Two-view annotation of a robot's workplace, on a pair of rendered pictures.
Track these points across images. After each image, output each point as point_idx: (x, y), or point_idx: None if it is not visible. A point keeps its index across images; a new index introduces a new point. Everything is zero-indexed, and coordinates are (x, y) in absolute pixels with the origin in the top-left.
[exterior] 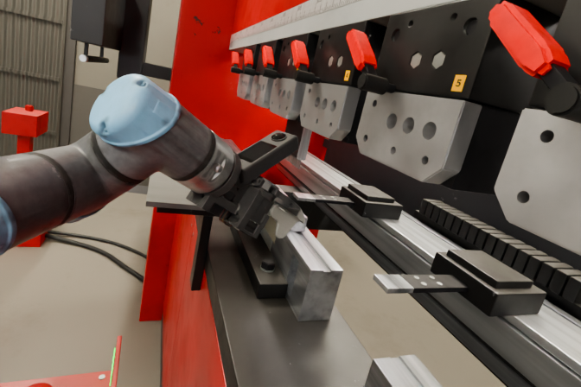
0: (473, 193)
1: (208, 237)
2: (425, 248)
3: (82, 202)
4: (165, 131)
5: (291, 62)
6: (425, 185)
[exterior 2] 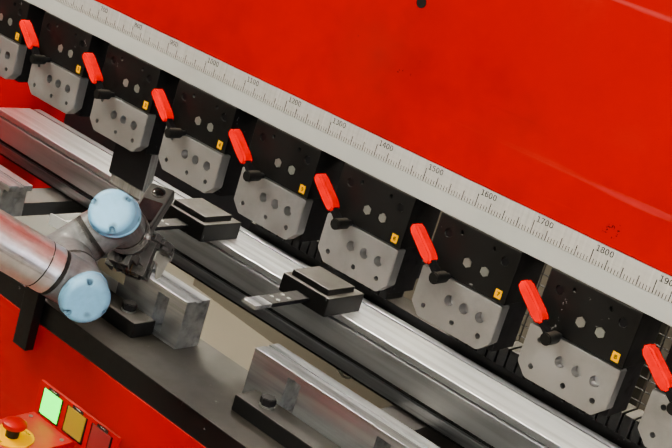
0: None
1: None
2: (270, 269)
3: None
4: (138, 225)
5: (132, 87)
6: None
